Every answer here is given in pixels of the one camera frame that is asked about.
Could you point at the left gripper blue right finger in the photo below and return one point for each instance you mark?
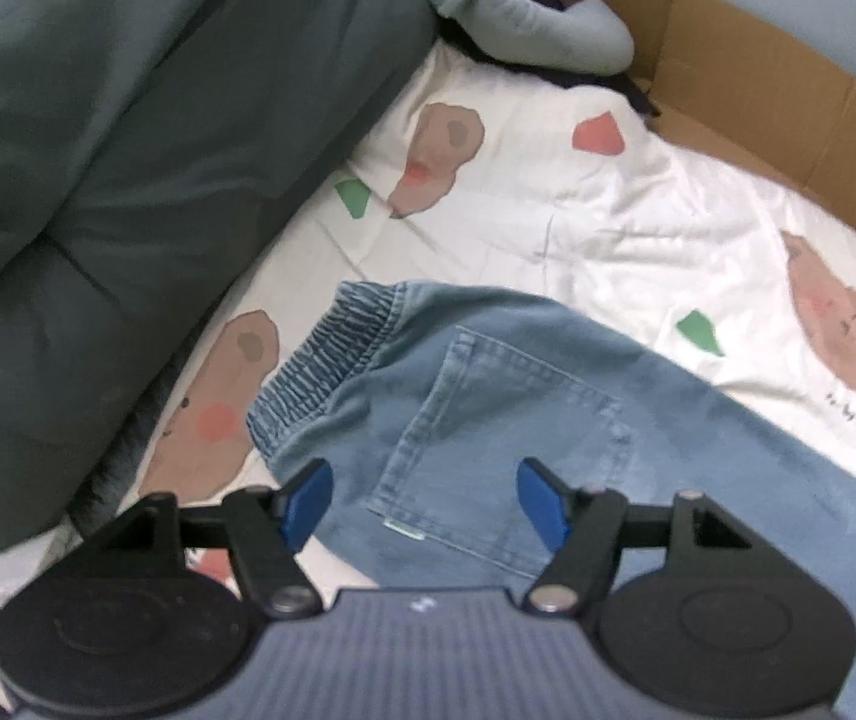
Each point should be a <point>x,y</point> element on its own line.
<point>587,531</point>

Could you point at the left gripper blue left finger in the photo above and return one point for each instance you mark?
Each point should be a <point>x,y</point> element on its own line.
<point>261,530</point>

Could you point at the blue denim pants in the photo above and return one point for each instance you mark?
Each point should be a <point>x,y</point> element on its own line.
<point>424,398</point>

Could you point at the cream bear print bedsheet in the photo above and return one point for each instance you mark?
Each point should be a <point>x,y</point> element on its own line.
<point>480,178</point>

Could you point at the dark grey pillow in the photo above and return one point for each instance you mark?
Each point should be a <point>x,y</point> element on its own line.
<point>149,151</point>

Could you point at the brown cardboard sheet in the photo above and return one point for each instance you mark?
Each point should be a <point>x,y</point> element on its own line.
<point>737,88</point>

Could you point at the grey neck pillow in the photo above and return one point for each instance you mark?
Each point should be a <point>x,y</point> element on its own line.
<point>586,37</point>

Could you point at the black cloth under pillow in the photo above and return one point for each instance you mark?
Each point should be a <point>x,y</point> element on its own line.
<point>457,37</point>

